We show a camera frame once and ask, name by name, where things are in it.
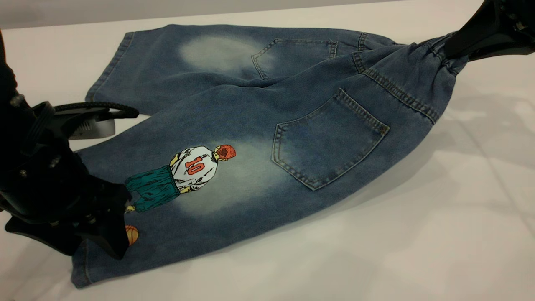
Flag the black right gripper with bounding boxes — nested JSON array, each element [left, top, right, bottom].
[[444, 0, 535, 62]]

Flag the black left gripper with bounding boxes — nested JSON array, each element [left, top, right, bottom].
[[0, 138, 132, 260]]

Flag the blue denim shorts with print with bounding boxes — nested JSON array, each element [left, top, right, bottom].
[[71, 24, 469, 289]]

